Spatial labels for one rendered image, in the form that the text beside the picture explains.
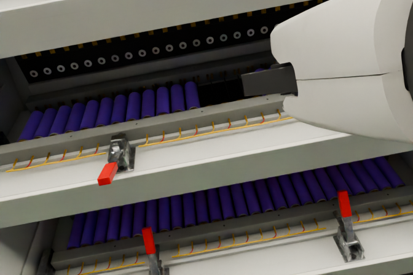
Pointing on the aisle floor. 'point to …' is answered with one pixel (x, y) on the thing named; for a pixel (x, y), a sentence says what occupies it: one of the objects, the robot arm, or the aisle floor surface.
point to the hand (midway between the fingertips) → (326, 66)
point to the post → (7, 238)
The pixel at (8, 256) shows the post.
